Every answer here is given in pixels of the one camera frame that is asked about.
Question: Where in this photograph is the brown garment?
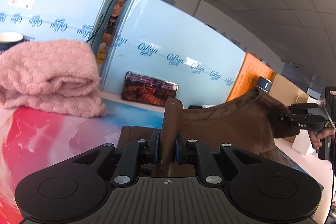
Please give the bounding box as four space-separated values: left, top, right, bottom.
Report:
117 87 301 177

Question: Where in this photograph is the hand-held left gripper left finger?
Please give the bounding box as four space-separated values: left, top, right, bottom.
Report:
71 131 161 188

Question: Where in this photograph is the brown cardboard box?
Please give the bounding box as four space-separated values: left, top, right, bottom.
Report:
270 73 310 109

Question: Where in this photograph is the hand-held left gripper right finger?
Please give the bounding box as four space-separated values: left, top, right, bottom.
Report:
175 132 263 188

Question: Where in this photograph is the orange box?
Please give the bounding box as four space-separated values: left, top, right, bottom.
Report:
226 52 276 103

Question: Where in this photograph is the light blue carton with label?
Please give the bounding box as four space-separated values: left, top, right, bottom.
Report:
0 0 116 44

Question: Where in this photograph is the white paper box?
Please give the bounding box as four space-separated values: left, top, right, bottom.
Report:
292 131 319 156

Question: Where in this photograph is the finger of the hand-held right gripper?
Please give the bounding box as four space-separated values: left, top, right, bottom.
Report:
270 113 326 132
287 103 321 114

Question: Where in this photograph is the pink knitted sweater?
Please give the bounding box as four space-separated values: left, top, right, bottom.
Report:
0 40 107 118

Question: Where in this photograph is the printed red blue mat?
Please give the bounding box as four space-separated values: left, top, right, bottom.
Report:
0 98 165 224

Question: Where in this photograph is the person's right hand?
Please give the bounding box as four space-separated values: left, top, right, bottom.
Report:
308 127 336 150

